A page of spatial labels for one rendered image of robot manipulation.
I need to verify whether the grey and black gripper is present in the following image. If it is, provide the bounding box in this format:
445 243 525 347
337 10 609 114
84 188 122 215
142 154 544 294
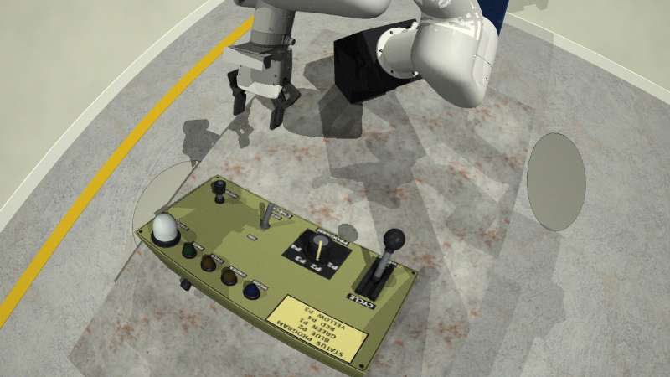
227 46 301 130

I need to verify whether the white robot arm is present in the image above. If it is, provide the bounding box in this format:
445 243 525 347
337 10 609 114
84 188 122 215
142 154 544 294
222 0 498 108

